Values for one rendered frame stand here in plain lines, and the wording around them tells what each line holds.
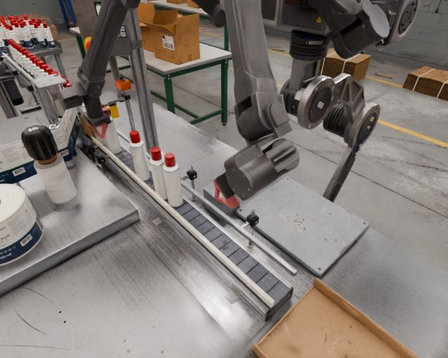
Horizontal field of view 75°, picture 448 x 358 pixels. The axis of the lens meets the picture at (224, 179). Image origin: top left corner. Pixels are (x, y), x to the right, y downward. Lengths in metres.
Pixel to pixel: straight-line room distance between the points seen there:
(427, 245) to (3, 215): 2.35
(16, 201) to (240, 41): 0.77
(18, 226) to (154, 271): 0.40
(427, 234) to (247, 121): 2.17
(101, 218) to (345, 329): 0.80
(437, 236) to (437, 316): 1.58
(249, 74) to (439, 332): 0.80
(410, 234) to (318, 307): 1.67
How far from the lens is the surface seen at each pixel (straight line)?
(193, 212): 1.02
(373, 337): 0.91
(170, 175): 0.95
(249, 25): 0.56
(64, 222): 1.12
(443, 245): 2.54
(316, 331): 0.87
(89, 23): 1.20
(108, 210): 1.10
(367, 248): 1.08
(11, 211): 1.00
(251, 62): 0.52
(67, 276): 1.03
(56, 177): 1.08
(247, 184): 0.45
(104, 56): 1.02
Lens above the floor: 1.60
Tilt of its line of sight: 39 degrees down
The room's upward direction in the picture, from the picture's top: straight up
